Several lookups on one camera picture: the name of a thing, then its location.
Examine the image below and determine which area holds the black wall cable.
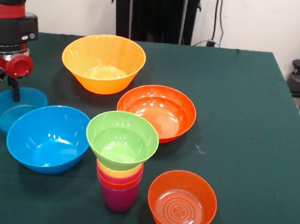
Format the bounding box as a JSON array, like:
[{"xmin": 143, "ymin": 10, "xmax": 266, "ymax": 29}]
[{"xmin": 211, "ymin": 0, "xmax": 227, "ymax": 47}]

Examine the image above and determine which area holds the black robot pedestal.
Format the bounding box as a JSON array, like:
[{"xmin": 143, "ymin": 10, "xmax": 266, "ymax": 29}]
[{"xmin": 108, "ymin": 0, "xmax": 204, "ymax": 47}]

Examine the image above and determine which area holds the large blue plastic bowl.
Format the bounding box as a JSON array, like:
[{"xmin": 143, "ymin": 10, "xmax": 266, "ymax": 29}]
[{"xmin": 4, "ymin": 101, "xmax": 93, "ymax": 178}]

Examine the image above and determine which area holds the small orange-red ringed bowl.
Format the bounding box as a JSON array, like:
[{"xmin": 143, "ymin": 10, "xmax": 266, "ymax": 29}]
[{"xmin": 146, "ymin": 168, "xmax": 221, "ymax": 224}]

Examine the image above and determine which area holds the wide orange-red shallow bowl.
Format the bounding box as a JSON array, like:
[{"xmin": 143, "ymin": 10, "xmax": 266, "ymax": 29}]
[{"xmin": 113, "ymin": 82, "xmax": 199, "ymax": 146}]

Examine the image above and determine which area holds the large orange plastic bowl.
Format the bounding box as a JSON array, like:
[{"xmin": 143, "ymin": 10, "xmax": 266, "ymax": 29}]
[{"xmin": 59, "ymin": 31, "xmax": 149, "ymax": 98}]

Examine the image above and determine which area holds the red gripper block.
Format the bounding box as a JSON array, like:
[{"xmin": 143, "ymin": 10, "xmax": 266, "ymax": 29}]
[{"xmin": 0, "ymin": 51, "xmax": 35, "ymax": 104}]

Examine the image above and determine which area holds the dark green table cloth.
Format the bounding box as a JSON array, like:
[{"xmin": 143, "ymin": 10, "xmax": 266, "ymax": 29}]
[{"xmin": 0, "ymin": 28, "xmax": 300, "ymax": 224}]

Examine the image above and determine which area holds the purple plastic cup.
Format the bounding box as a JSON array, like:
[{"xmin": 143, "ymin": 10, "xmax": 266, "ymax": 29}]
[{"xmin": 94, "ymin": 176, "xmax": 142, "ymax": 214}]

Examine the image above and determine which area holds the orange-red plastic cup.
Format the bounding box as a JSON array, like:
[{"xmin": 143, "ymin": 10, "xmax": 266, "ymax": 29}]
[{"xmin": 95, "ymin": 170, "xmax": 143, "ymax": 192}]

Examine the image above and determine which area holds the magenta-red plastic cup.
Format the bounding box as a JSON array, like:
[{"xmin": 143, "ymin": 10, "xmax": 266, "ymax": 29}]
[{"xmin": 95, "ymin": 162, "xmax": 144, "ymax": 187}]

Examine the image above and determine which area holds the green plastic bowl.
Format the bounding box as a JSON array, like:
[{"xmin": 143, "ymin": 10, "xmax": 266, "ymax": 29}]
[{"xmin": 83, "ymin": 108, "xmax": 162, "ymax": 174}]

